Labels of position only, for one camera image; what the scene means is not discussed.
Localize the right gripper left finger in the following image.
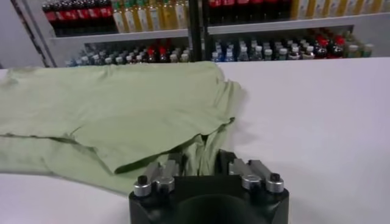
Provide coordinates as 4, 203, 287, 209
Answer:
133, 153, 185, 197

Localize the red cap cola bottle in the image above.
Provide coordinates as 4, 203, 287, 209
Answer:
42, 0, 57, 36
221, 0, 235, 26
66, 0, 79, 35
234, 0, 249, 25
146, 45, 157, 63
157, 45, 169, 63
55, 0, 68, 35
275, 0, 290, 22
248, 0, 263, 24
314, 35, 330, 60
77, 0, 90, 34
99, 0, 113, 33
331, 35, 347, 59
261, 0, 277, 23
88, 0, 101, 34
208, 0, 222, 26

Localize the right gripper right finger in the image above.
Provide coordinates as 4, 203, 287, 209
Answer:
218, 149, 285, 194

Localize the white cooler shelf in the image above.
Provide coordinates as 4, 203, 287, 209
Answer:
50, 29, 190, 46
207, 12, 390, 36

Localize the beverage display cooler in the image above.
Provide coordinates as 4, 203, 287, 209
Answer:
10, 0, 390, 68

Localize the light green t-shirt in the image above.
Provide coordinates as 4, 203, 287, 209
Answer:
0, 60, 248, 195

